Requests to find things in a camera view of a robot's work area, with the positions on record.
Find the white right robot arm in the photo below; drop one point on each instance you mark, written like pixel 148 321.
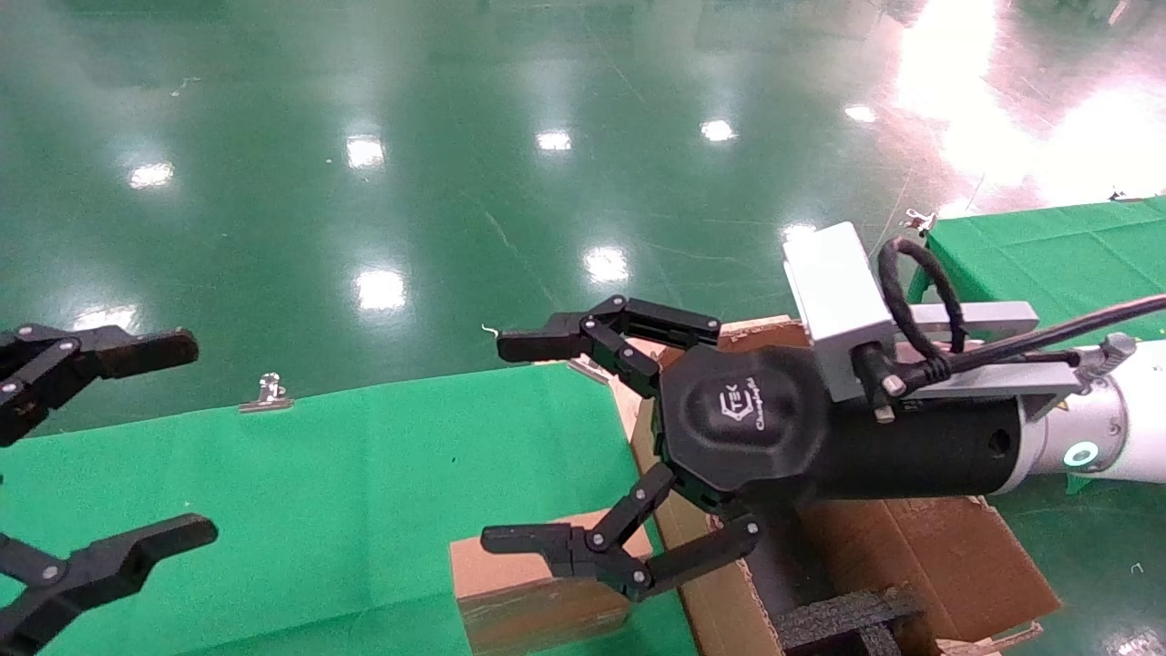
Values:
pixel 1130 428

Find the large open brown carton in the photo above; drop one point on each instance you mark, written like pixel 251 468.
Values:
pixel 947 556

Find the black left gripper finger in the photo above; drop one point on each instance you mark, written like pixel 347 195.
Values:
pixel 109 560
pixel 100 351

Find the small brown cardboard box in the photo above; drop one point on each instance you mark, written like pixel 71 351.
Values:
pixel 519 610

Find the large green table cloth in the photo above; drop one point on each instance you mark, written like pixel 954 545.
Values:
pixel 346 492

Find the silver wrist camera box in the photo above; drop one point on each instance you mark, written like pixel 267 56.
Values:
pixel 838 301

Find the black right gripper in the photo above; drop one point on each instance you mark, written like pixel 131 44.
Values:
pixel 747 428

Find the black foam insert strip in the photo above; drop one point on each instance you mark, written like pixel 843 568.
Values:
pixel 838 620

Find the silver camera mounting bracket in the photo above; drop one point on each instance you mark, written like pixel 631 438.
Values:
pixel 993 319

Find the green cloth with hanging corner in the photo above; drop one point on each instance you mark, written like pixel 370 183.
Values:
pixel 1048 255

